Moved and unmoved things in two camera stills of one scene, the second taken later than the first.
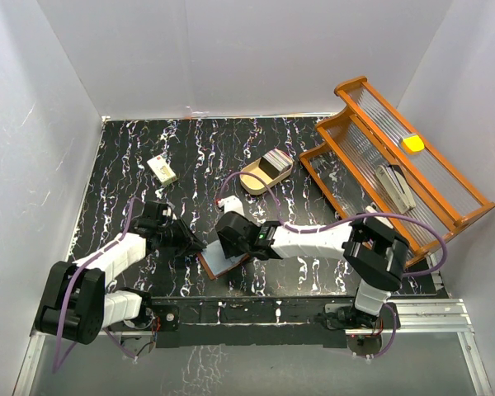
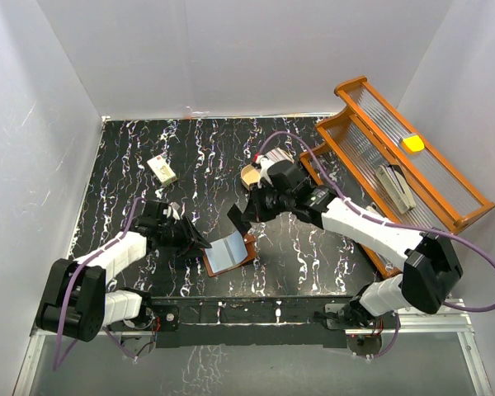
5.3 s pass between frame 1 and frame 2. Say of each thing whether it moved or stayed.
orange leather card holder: stayed
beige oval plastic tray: stayed
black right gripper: moved
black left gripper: stayed
